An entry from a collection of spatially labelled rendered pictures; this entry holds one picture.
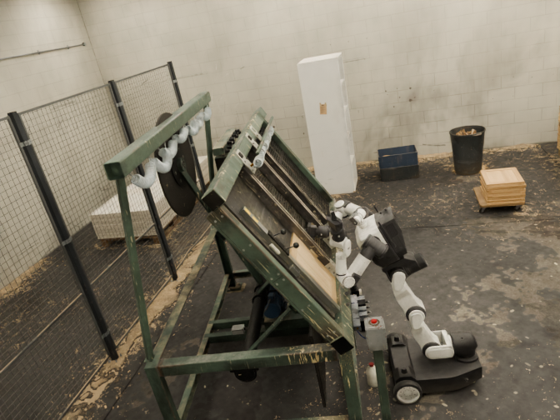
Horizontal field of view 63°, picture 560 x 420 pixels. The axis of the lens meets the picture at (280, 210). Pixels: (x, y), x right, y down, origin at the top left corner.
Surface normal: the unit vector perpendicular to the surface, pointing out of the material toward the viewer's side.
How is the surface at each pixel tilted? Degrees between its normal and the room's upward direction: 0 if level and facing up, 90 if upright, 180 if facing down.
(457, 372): 0
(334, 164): 90
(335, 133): 90
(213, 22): 90
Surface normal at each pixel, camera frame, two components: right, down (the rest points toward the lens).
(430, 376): -0.18, -0.90
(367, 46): -0.22, 0.43
